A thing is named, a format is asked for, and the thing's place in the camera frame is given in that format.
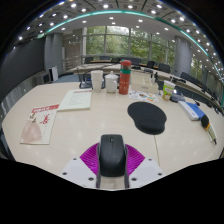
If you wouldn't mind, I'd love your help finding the group of dark office chairs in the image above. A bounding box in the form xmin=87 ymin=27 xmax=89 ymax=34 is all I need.
xmin=83 ymin=54 xmax=221 ymax=101

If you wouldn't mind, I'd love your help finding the red and white magazine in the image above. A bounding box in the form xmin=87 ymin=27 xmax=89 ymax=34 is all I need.
xmin=19 ymin=103 xmax=60 ymax=146

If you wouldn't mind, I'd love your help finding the red green-banded thermos bottle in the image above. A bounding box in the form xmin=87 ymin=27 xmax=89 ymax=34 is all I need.
xmin=118 ymin=59 xmax=133 ymax=96

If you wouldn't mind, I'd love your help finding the group of ceiling lights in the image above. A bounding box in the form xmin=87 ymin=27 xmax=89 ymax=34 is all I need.
xmin=13 ymin=0 xmax=224 ymax=79

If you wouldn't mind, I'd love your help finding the white lidded ceramic mug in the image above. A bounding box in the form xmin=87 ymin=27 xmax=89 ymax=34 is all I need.
xmin=104 ymin=70 xmax=120 ymax=94

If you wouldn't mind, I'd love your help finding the blue and white book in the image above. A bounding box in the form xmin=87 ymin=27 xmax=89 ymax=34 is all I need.
xmin=177 ymin=100 xmax=207 ymax=122

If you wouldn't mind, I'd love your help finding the black yellow-banded handheld microphone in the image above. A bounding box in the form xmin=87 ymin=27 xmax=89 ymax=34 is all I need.
xmin=200 ymin=114 xmax=218 ymax=145

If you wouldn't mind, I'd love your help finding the white paper booklet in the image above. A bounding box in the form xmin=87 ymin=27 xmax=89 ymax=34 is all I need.
xmin=57 ymin=88 xmax=93 ymax=112

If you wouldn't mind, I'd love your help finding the long curved conference desk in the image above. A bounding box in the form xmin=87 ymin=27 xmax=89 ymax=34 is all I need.
xmin=66 ymin=61 xmax=224 ymax=114

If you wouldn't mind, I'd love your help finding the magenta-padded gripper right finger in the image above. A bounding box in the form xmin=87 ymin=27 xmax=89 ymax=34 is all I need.
xmin=124 ymin=143 xmax=166 ymax=190

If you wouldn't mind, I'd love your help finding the white standing panel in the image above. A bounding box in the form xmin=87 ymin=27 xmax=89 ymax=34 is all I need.
xmin=49 ymin=65 xmax=59 ymax=83

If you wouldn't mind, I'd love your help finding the white paper cup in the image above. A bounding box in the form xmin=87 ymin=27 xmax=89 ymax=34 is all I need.
xmin=90 ymin=69 xmax=104 ymax=94

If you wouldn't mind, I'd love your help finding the beige compartment tray box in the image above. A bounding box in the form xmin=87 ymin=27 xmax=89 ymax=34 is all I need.
xmin=130 ymin=71 xmax=159 ymax=94

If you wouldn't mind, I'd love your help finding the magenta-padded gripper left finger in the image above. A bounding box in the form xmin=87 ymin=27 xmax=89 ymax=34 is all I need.
xmin=59 ymin=142 xmax=102 ymax=190

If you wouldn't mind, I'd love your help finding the black mouse pad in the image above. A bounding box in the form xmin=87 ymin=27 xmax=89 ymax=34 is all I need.
xmin=126 ymin=101 xmax=168 ymax=136

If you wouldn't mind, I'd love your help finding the dark conference microphone unit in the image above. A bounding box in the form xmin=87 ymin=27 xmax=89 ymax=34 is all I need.
xmin=169 ymin=93 xmax=186 ymax=103
xmin=78 ymin=71 xmax=106 ymax=90

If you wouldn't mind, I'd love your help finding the green printed paper cup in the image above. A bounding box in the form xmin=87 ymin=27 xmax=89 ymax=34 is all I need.
xmin=162 ymin=79 xmax=176 ymax=102

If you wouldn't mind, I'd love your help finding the colourful sticker sheet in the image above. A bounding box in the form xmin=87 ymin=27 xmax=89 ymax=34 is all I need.
xmin=128 ymin=89 xmax=160 ymax=104

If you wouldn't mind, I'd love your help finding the black computer mouse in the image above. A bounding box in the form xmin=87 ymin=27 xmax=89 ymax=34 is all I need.
xmin=98 ymin=133 xmax=128 ymax=178

